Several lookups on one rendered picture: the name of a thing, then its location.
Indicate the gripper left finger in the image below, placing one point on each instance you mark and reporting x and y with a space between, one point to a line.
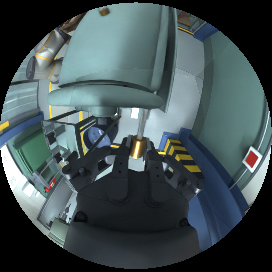
95 161

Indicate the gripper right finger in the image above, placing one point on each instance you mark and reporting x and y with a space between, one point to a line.
170 168

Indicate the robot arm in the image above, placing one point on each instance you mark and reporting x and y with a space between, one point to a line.
45 51

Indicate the yellow black striped block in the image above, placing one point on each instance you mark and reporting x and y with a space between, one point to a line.
183 157

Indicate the blue round chuck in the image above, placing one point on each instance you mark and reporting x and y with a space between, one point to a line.
98 137

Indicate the teal lathe body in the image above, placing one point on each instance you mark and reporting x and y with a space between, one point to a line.
119 55

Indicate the dark framed clear guard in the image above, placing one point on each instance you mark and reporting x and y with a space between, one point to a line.
72 129

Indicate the blue machine tray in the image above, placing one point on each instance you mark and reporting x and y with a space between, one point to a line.
214 180

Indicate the white ceiling light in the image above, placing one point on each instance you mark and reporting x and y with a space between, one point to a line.
135 113

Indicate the green panel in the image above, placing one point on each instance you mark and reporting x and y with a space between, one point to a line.
32 153

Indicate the green cabinet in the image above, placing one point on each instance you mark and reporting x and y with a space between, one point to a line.
58 232

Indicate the grey slatted window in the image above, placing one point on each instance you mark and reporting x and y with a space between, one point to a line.
20 100

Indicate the small brass knob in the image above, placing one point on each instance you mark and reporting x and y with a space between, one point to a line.
104 11

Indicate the grey notched cradle bracket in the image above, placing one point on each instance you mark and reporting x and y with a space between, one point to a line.
54 144

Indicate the red square wall sign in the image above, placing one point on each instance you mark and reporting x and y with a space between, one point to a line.
252 159

